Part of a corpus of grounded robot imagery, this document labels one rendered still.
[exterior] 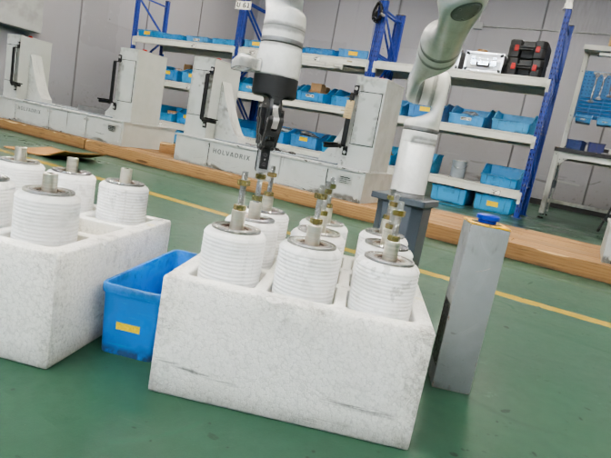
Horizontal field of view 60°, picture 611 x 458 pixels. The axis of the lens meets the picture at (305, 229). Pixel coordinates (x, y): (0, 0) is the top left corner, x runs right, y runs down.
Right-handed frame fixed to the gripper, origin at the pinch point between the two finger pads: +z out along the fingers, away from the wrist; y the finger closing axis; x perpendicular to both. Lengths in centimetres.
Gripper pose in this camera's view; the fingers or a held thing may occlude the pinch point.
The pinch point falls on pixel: (263, 161)
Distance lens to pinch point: 91.8
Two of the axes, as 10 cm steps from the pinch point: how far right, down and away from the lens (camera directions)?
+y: -2.4, -2.1, 9.5
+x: -9.5, -1.3, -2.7
